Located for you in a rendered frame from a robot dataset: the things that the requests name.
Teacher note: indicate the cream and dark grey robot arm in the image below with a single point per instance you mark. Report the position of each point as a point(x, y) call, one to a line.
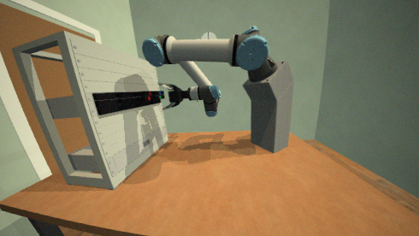
point(252, 55)

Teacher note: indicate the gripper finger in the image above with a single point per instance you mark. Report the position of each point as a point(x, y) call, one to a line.
point(171, 105)
point(168, 86)

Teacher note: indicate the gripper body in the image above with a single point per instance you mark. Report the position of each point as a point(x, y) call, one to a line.
point(176, 96)

